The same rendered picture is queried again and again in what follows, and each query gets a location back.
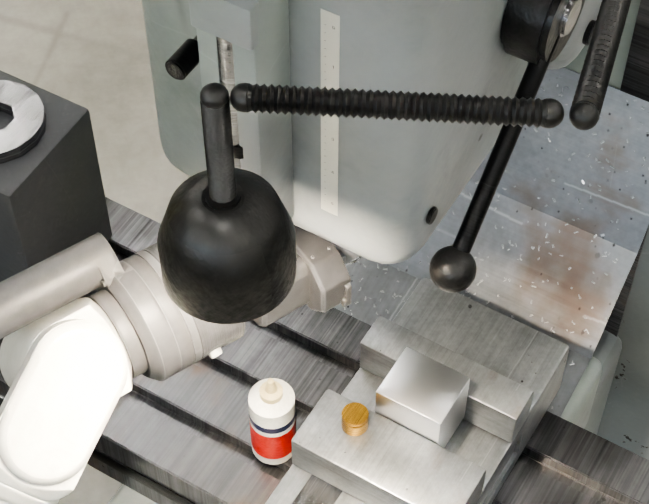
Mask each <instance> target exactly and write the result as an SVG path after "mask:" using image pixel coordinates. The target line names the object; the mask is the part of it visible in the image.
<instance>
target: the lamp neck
mask: <svg viewBox="0 0 649 504"><path fill-rule="evenodd" d="M199 96H200V105H201V116H202V127H203V137H204V147H205V157H206V167H207V178H208V187H209V197H210V198H211V199H212V200H213V201H215V202H217V203H227V202H230V201H231V200H233V199H234V198H235V196H236V194H237V192H236V180H235V179H236V178H235V166H234V153H233V152H234V151H233V139H232V126H231V113H230V112H231V111H230V100H229V99H230V98H229V92H228V89H227V88H226V87H225V86H224V85H222V84H220V83H216V82H213V83H209V84H207V85H205V86H204V87H203V88H202V89H201V92H200V95H199Z"/></svg>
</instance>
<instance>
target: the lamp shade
mask: <svg viewBox="0 0 649 504"><path fill-rule="evenodd" d="M235 178H236V179H235V180H236V192H237V194H236V196H235V198H234V199H233V200H231V201H230V202H227V203H217V202H215V201H213V200H212V199H211V198H210V197H209V187H208V178H207V170H205V171H202V172H199V173H197V174H195V175H193V176H191V177H190V178H188V179H187V180H185V181H184V182H183V183H182V184H181V185H180V186H179V187H178V188H177V189H176V190H175V192H174V193H173V195H172V197H171V199H170V201H169V204H168V206H167V209H166V212H165V214H164V217H163V220H162V222H161V225H160V227H159V231H158V237H157V246H158V253H159V260H160V266H161V273H162V279H163V284H164V287H165V290H166V292H167V294H168V295H169V297H170V298H171V300H172V301H173V302H174V303H175V304H176V305H177V306H178V307H179V308H180V309H181V310H183V311H184V312H185V313H187V314H189V315H191V316H192V317H195V318H197V319H200V320H203V321H206V322H211V323H217V324H237V323H243V322H247V321H251V320H254V319H257V318H259V317H261V316H263V315H265V314H267V313H269V312H270V311H272V310H273V309H275V308H276V307H277V306H278V305H279V304H280V303H281V302H282V301H283V300H284V299H285V298H286V297H287V295H288V294H289V292H290V291H291V289H292V287H293V284H294V281H295V278H296V270H297V261H296V232H295V227H294V223H293V220H292V218H291V216H290V214H289V213H288V211H287V209H286V208H285V206H284V204H283V203H282V201H281V199H280V197H279V196H278V194H277V192H276V191H275V189H274V188H273V187H272V185H271V184H270V183H269V182H268V181H266V180H265V179H264V178H262V177H261V176H259V175H257V174H255V173H253V172H251V171H248V170H244V169H240V168H235Z"/></svg>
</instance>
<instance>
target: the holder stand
mask: <svg viewBox="0 0 649 504"><path fill-rule="evenodd" d="M98 232H99V233H101V234H102V235H103V236H104V237H105V239H106V240H107V241H109V240H110V238H111V237H112V231H111V226H110V220H109V215H108V210H107V204H106V199H105V194H104V188H103V183H102V178H101V172H100V167H99V162H98V156H97V151H96V145H95V140H94V135H93V129H92V124H91V119H90V113H89V110H88V109H87V108H85V107H83V106H80V105H78V104H76V103H74V102H71V101H69V100H67V99H65V98H62V97H60V96H58V95H55V94H53V93H51V92H49V91H46V90H44V89H42V88H40V87H37V86H35V85H33V84H30V83H28V82H26V81H24V80H21V79H19V78H17V77H15V76H12V75H10V74H8V73H5V72H3V71H1V70H0V282H1V281H3V280H5V279H7V278H9V277H11V276H13V275H15V274H17V273H19V272H21V271H23V270H25V269H27V268H29V267H31V266H33V265H35V264H37V263H39V262H41V261H43V260H45V259H47V258H49V257H51V256H53V255H55V254H56V253H58V252H60V251H62V250H64V249H66V248H68V247H70V246H72V245H74V244H76V243H78V242H80V241H82V240H84V239H86V238H88V237H90V236H92V235H94V234H96V233H98Z"/></svg>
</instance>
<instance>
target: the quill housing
mask: <svg viewBox="0 0 649 504"><path fill-rule="evenodd" d="M507 2H508V0H288V9H289V47H290V85H291V87H293V86H294V85H295V86H296V87H297V88H299V87H301V86H303V87H304V88H307V87H309V86H310V87H312V88H313V89H314V88H315V87H317V86H318V87H319V88H320V89H322V88H324V87H326V88H327V89H328V90H329V89H330V88H332V87H333V88H334V89H335V90H337V89H338V88H341V89H342V90H345V89H347V88H348V89H350V90H351V91H352V90H353V89H355V88H356V89H357V90H358V91H360V90H361V89H364V90H365V91H366V92H367V91H368V90H370V89H371V90H372V91H373V92H375V91H376V90H379V91H380V92H383V91H384V90H387V91H388V92H389V93H390V92H391V91H393V90H394V91H395V92H396V93H398V92H399V91H402V92H403V93H404V94H405V93H406V92H408V91H409V92H410V93H411V94H413V93H414V92H417V93H419V94H421V93H423V92H425V93H426V94H427V95H428V94H429V93H431V92H432V93H433V94H434V95H436V94H437V93H440V94H441V95H442V96H443V95H444V94H446V93H447V94H448V95H450V96H451V95H452V94H454V93H455V94H456V95H457V96H459V95H461V94H463V95H464V96H465V97H466V96H467V95H469V94H470V95H471V96H472V97H474V96H476V95H478V96H480V97H482V96H484V95H486V96H487V97H488V98H489V97H491V96H492V95H493V96H494V97H495V98H497V97H499V96H501V97H502V98H503V99H504V98H506V97H507V96H508V97H510V98H511V99H512V98H514V97H515V94H516V92H517V89H518V87H519V85H520V82H521V80H522V77H523V75H524V73H525V70H526V68H527V65H528V62H527V61H524V60H522V59H520V58H517V57H515V56H512V55H510V54H507V53H506V52H505V51H504V47H503V44H502V43H501V38H500V31H501V24H502V19H503V15H504V11H505V8H506V5H507ZM142 6H143V13H144V21H145V28H146V36H147V43H148V51H149V58H150V66H151V73H152V81H153V88H154V96H155V103H156V111H157V118H158V126H159V133H160V140H161V144H162V148H163V151H164V153H165V156H166V157H167V158H168V160H169V161H170V163H171V164H172V165H174V166H175V167H176V168H178V169H179V170H181V171H182V172H183V173H185V174H187V175H189V176H193V175H195V174H197V173H199V172H202V171H205V170H207V167H206V157H205V147H204V137H203V127H202V116H201V105H200V96H199V95H200V92H201V89H202V83H201V73H200V62H199V63H198V65H197V66H196V67H195V68H194V69H193V70H192V71H191V72H190V73H189V74H188V76H187V77H186V78H185V79H184V80H177V79H175V78H173V77H172V76H170V75H169V73H168V72H167V70H166V67H165V63H166V61H167V60H168V59H169V58H170V57H171V56H172V55H173V54H174V53H175V52H176V50H177V49H178V48H179V47H180V46H181V45H182V44H183V43H184V42H185V41H186V40H187V39H194V37H195V36H196V35H197V31H196V27H193V26H192V25H191V20H190V10H189V0H142ZM291 123H292V162H293V200H294V214H293V217H292V220H293V223H294V225H296V226H298V227H300V228H302V229H304V230H306V231H308V232H311V233H313V234H315V235H317V236H319V237H321V238H323V239H326V240H328V241H330V242H332V243H334V244H336V245H338V246H340V247H343V248H345V249H347V250H349V251H351V252H353V253H355V254H358V255H360V256H362V257H364V258H366V259H368V260H371V261H374V262H378V263H381V264H395V263H400V262H403V261H405V260H407V259H409V258H411V257H412V256H413V255H415V254H416V253H417V252H418V251H419V250H420V249H421V248H422V247H423V246H424V245H425V243H426V242H427V240H428V239H429V237H430V236H431V235H432V233H433V232H434V230H435V229H436V227H437V226H438V225H439V223H440V222H441V220H442V219H443V217H444V216H445V215H446V213H447V212H448V210H449V209H450V207H451V206H452V205H453V203H454V202H455V200H456V199H457V197H458V196H459V195H460V193H461V192H462V190H463V189H464V187H465V186H466V185H467V183H468V182H469V180H470V179H471V177H472V176H473V175H474V173H475V172H476V170H477V169H478V167H479V166H480V165H481V163H482V162H483V160H484V159H485V157H486V156H487V155H488V153H489V152H490V150H491V149H492V147H493V146H494V145H495V142H496V140H497V137H498V135H499V133H500V130H501V128H502V125H503V123H502V124H501V125H499V126H498V125H497V124H495V123H494V124H492V125H491V126H490V125H489V124H488V123H486V124H484V125H482V124H481V123H480V122H479V123H477V124H476V125H475V124H474V123H473V122H471V123H469V124H467V123H465V122H462V123H461V124H459V123H458V122H457V121H456V122H454V123H453V124H452V123H451V122H450V121H447V122H446V123H444V122H443V121H442V120H441V121H439V122H438V123H437V122H436V121H434V120H432V121H431V122H428V121H427V120H424V121H423V122H421V121H420V120H419V119H418V120H416V121H415V122H414V121H413V120H412V119H409V120H408V121H406V120H405V119H404V118H403V119H401V120H400V121H399V120H397V119H396V118H394V119H393V120H392V121H391V120H390V119H389V118H386V119H385V120H383V119H382V118H381V117H379V118H378V119H377V120H376V119H375V118H374V117H371V118H370V119H368V118H367V117H363V118H362V119H361V118H359V117H358V116H356V117H355V118H354V119H353V118H352V117H351V116H348V117H347V118H345V117H344V116H343V115H342V116H340V117H339V118H338V117H337V116H336V115H333V116H332V117H330V116H329V115H328V114H327V115H325V116H324V117H323V116H321V115H320V114H319V115H317V116H316V117H315V116H314V115H313V114H310V115H309V116H307V115H306V114H305V113H304V114H302V115H301V116H300V115H299V114H298V113H296V114H294V115H292V114H291Z"/></svg>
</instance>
